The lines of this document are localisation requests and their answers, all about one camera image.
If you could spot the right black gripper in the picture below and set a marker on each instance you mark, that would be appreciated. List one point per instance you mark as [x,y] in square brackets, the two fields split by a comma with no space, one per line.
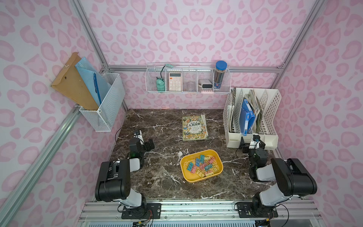
[255,138]

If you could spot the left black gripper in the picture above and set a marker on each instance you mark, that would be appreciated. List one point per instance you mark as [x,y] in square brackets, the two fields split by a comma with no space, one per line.
[149,144]

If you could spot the yellow plastic storage tray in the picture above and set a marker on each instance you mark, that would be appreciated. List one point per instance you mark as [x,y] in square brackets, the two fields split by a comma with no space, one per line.
[201,165]

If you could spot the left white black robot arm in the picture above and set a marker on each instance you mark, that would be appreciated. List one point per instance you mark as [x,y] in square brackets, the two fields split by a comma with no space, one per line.
[114,178]

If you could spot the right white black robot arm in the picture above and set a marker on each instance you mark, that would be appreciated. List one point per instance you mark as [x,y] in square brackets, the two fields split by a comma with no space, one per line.
[291,177]

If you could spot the white plastic file organizer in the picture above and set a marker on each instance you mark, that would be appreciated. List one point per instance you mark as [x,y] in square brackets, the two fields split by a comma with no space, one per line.
[270,100]

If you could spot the blue file folder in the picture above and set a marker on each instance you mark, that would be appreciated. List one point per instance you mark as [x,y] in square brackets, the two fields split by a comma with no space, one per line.
[247,117]

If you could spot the papers in file organizer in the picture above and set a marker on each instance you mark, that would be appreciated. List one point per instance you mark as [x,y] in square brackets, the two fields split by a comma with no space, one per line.
[233,109]

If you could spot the illustrated children's history book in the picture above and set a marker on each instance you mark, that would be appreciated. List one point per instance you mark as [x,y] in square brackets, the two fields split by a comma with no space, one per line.
[194,128]

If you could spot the green mini desk fan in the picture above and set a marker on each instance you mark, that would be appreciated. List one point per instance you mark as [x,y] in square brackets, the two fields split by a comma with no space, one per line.
[160,82]

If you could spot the blue pen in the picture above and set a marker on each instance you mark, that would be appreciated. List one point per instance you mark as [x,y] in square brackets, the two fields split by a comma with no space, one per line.
[97,89]

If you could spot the white desk calculator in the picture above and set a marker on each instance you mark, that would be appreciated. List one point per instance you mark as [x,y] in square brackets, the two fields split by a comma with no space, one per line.
[175,81]

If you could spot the clear glass cup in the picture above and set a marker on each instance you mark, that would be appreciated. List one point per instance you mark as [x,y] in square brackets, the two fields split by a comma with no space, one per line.
[191,87]

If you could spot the light blue document folder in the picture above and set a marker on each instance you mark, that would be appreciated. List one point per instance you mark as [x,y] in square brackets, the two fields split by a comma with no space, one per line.
[86,71]

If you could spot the brown kraft envelope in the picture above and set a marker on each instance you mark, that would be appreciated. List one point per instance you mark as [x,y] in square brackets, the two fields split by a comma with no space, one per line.
[69,83]

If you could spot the blue lid pencil tube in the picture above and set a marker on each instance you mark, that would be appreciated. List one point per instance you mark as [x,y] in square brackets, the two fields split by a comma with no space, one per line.
[220,69]

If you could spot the white mesh wall basket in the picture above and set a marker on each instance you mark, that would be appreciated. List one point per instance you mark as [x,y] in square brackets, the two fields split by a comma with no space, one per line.
[103,119]

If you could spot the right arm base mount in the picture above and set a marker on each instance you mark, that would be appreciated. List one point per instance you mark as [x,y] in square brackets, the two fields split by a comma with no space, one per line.
[249,210]

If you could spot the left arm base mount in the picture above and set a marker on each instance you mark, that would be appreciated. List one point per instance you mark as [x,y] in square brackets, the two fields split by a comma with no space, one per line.
[148,211]

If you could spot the white wire wall shelf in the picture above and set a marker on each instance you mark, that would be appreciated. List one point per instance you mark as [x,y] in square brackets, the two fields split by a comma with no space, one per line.
[191,72]

